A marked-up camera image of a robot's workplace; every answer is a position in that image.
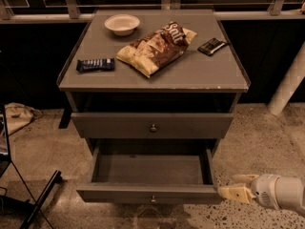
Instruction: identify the black tripod stand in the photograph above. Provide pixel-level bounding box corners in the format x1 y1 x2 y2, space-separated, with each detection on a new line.
0 104 62 229

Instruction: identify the grey drawer cabinet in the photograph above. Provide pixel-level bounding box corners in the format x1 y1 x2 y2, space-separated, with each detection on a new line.
56 9 252 205

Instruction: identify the white paper bowl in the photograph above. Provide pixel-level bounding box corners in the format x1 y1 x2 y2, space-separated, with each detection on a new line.
104 14 140 36

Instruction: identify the metal window railing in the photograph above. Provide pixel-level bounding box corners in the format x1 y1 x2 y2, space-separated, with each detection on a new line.
0 0 305 24

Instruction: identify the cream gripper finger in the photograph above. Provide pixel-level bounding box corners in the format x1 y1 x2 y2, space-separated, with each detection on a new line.
218 183 255 204
233 175 258 187

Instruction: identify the blue snack bar wrapper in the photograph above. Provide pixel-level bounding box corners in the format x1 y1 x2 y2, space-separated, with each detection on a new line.
76 58 114 73

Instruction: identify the grey drawer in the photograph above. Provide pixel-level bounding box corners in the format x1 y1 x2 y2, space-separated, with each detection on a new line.
71 113 233 139
77 139 221 204

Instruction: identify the black chocolate bar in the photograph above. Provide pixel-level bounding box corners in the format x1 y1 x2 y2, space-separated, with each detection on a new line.
197 38 228 56

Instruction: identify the beige cloth bag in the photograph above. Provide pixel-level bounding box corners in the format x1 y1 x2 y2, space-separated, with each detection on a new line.
5 103 43 135

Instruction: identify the brown yellow chip bag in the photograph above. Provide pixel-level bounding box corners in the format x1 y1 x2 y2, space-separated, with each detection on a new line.
116 22 197 78

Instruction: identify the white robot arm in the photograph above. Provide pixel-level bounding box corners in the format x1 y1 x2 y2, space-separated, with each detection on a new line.
217 174 305 217

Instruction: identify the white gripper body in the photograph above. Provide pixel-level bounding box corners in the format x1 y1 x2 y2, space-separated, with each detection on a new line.
251 174 279 210

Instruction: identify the grey top drawer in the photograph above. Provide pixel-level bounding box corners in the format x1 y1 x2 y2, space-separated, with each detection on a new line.
71 113 233 139

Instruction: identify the white slanted post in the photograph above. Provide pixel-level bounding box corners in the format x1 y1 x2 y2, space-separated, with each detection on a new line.
267 43 305 115

